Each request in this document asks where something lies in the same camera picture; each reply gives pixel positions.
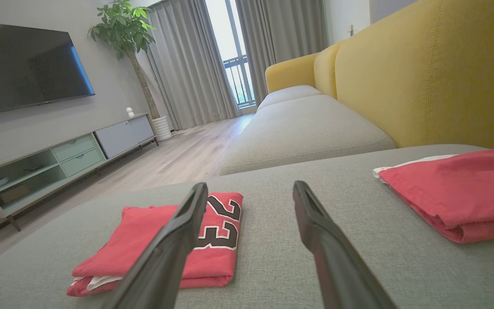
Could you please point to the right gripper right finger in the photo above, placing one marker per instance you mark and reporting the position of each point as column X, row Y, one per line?
column 337, row 266

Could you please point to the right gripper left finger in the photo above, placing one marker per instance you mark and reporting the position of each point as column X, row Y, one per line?
column 165, row 262

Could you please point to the red jersey with white stripes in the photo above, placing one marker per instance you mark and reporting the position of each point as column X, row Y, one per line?
column 140, row 240

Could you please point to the grey sofa chaise cushion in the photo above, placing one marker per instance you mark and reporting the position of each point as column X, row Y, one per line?
column 272, row 240

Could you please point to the low TV cabinet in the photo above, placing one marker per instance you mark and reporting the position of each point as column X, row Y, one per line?
column 122, row 135

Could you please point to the white ribbed planter pot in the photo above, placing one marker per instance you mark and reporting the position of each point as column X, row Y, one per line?
column 162, row 128

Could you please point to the grey sofa seat cushion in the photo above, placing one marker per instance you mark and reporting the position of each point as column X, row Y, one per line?
column 307, row 128
column 287, row 94

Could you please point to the small white figurine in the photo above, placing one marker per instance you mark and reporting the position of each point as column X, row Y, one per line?
column 130, row 112

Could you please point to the brown box in cabinet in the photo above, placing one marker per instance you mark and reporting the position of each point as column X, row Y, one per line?
column 13, row 194

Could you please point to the grey curtain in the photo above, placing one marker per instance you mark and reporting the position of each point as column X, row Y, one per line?
column 187, row 64
column 281, row 34

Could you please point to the yellow sofa corner back cushion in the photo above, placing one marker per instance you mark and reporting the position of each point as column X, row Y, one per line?
column 290, row 73

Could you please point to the balcony glass door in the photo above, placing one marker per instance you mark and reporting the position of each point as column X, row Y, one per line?
column 234, row 51

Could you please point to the green potted tree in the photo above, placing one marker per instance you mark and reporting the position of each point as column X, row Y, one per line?
column 122, row 30

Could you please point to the black flat screen television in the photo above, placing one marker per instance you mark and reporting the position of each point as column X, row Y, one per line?
column 24, row 68

